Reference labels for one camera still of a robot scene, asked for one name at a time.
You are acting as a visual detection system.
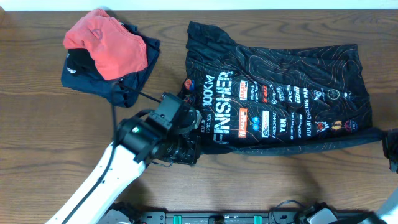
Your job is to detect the black printed cycling jersey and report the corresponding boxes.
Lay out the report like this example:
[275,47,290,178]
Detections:
[180,22,384,156]

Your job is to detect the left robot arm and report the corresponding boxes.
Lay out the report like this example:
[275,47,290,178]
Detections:
[48,108,201,223]

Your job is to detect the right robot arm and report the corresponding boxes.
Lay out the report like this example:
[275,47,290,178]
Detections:
[294,129,397,224]

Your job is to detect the red folded shirt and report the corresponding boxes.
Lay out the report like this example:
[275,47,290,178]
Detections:
[63,9,148,80]

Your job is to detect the navy folded garment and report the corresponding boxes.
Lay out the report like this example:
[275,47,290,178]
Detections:
[61,24,160,108]

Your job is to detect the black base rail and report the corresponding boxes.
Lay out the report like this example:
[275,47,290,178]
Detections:
[136,211,297,224]

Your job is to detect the left black cable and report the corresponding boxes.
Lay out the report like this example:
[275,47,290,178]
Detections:
[62,79,162,224]

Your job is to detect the black cable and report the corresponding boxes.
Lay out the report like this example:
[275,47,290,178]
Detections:
[62,79,162,224]
[269,199,308,224]

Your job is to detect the right black cable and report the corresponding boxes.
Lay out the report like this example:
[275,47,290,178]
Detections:
[269,199,308,224]

